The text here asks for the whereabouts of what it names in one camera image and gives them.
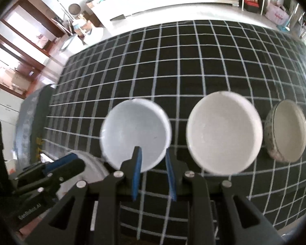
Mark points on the pink bag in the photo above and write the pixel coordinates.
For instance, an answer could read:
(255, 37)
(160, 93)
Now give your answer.
(278, 14)

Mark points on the round dark disc on stand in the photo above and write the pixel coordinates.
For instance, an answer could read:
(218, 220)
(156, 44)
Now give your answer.
(74, 9)

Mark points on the white television cabinet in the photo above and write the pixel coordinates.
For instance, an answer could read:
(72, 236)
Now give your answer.
(148, 0)

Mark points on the white mop pole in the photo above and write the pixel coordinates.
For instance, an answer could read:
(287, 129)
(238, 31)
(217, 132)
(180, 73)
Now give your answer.
(60, 3)

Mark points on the bluish white bowl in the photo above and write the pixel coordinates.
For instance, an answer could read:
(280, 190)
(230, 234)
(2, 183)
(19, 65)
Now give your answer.
(132, 130)

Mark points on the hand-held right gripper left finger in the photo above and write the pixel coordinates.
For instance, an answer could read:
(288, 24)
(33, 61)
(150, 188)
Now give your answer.
(137, 171)

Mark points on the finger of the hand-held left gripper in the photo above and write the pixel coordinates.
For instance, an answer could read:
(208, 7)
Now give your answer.
(62, 161)
(68, 169)

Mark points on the green patterned bowl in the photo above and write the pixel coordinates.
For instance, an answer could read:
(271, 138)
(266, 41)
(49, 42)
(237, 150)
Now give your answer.
(287, 130)

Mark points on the white bowl with pink flower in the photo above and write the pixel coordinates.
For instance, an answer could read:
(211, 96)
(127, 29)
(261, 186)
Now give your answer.
(224, 132)

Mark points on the black checked tablecloth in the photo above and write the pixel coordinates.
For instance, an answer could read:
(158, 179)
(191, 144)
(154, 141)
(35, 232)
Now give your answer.
(168, 69)

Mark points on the brown door frame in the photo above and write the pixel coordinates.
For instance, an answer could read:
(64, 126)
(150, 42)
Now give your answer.
(51, 25)

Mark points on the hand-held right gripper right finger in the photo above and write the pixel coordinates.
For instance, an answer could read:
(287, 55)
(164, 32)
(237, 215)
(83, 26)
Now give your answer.
(171, 178)

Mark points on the plain white plate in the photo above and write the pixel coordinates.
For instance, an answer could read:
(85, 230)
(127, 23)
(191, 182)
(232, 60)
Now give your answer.
(94, 168)

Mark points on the brown wooden door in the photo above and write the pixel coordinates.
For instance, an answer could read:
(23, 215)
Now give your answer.
(10, 63)

